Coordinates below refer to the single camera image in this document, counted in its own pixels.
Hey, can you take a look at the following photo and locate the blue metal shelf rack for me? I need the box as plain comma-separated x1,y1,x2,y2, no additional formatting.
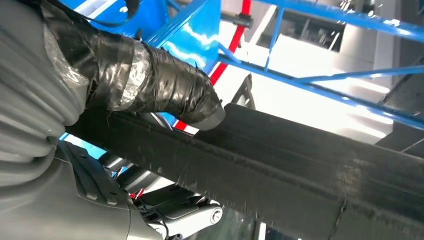
59,0,424,161

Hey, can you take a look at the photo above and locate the white car with red stripe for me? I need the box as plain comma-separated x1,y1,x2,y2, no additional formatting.
172,0,396,145

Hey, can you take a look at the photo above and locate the thin black wrist camera cable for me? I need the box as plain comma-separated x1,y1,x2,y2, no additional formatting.
59,0,141,28

